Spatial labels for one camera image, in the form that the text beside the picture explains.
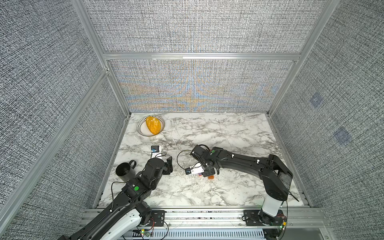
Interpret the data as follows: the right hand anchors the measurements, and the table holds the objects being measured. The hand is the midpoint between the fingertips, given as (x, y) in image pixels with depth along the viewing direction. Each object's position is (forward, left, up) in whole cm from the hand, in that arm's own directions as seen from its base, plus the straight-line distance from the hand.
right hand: (203, 161), depth 86 cm
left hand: (-2, +18, +11) cm, 21 cm away
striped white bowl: (+28, +41, -5) cm, 50 cm away
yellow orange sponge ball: (+28, +33, 0) cm, 43 cm away
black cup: (-4, +45, -5) cm, 46 cm away
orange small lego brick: (-7, -5, -5) cm, 10 cm away
